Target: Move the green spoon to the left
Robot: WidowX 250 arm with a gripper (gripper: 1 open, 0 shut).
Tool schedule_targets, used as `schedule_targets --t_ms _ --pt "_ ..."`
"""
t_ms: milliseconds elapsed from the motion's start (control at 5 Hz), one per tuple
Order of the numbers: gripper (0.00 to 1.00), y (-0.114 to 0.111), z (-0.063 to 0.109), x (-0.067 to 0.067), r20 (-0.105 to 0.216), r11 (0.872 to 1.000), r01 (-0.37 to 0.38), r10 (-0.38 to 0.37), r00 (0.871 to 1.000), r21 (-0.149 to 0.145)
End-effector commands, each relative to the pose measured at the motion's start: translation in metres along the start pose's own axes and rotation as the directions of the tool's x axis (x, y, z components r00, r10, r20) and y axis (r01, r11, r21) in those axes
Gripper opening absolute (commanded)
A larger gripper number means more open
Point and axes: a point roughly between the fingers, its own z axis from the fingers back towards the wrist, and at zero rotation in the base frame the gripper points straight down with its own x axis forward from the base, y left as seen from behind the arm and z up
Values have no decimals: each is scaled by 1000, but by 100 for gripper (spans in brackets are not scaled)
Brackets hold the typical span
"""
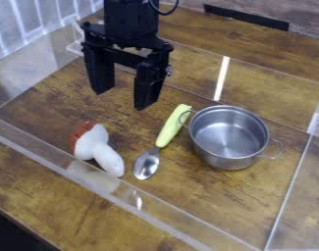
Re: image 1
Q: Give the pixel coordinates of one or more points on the clear acrylic triangular bracket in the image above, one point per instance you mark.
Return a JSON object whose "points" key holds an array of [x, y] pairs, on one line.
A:
{"points": [[76, 47]]}

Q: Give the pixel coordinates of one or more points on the green handled metal spoon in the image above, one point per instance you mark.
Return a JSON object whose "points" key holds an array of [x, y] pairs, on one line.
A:
{"points": [[148, 161]]}

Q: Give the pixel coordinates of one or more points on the black bar on table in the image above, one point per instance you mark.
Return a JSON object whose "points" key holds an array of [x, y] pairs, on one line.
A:
{"points": [[250, 18]]}

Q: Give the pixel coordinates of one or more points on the clear acrylic enclosure wall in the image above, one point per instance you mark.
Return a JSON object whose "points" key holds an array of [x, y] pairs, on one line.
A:
{"points": [[191, 208]]}

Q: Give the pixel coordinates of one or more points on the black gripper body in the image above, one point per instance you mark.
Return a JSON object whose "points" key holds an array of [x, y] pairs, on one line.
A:
{"points": [[126, 39]]}

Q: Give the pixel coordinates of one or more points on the small steel pot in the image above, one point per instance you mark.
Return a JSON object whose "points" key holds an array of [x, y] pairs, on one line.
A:
{"points": [[230, 136]]}

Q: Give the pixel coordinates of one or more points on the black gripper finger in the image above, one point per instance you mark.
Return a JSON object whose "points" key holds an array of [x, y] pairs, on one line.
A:
{"points": [[100, 66], [149, 79]]}

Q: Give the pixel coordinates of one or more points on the white red plush mushroom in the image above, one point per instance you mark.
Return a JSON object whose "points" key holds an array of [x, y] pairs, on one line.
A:
{"points": [[89, 146]]}

